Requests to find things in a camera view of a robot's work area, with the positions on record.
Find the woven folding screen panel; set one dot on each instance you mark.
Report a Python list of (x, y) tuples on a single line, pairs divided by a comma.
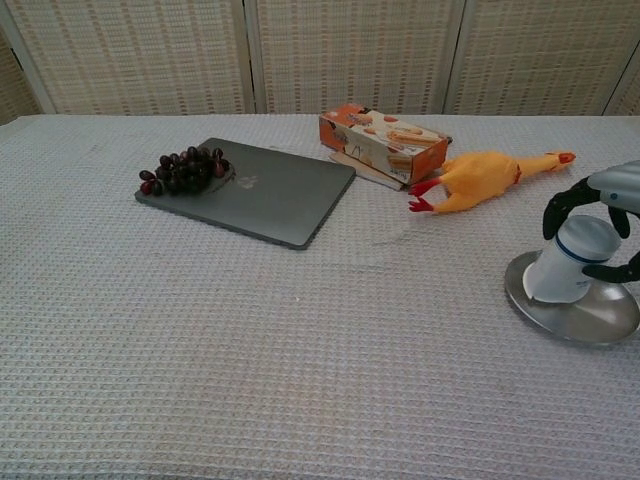
[(135, 55), (627, 95), (355, 50), (15, 80), (540, 55)]

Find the orange biscuit box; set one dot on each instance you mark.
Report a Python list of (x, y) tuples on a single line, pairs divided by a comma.
[(380, 142)]

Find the white paper cup blue stripe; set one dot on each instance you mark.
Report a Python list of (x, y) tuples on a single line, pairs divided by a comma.
[(565, 270)]

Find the white waffle tablecloth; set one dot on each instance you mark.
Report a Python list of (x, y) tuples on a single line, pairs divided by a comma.
[(250, 350)]

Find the clear round plastic disc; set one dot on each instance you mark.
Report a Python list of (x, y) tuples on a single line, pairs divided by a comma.
[(385, 225)]

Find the yellow rubber chicken toy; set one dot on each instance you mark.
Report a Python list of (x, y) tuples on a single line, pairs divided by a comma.
[(480, 182)]

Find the dark red grape bunch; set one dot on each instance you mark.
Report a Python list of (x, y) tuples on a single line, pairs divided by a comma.
[(185, 170)]

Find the silver metal plate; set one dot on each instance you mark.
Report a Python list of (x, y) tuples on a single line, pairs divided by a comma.
[(580, 320)]

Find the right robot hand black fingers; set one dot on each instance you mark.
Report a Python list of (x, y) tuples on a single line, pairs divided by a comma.
[(617, 187)]

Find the grey laptop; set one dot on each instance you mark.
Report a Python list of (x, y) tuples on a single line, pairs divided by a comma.
[(280, 200)]

